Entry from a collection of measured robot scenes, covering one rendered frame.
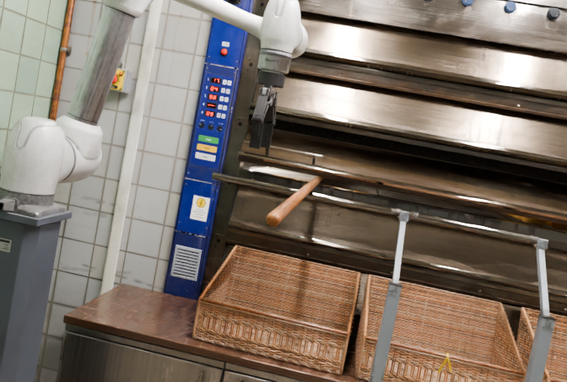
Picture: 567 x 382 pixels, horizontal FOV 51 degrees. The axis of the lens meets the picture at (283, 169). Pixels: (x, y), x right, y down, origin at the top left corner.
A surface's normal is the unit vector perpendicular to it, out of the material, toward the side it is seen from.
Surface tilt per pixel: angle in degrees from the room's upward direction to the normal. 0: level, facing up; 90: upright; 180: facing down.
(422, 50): 70
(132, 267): 90
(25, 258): 90
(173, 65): 90
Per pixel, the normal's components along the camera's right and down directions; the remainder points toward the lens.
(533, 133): -0.07, -0.30
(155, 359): -0.14, 0.04
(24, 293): 0.59, 0.16
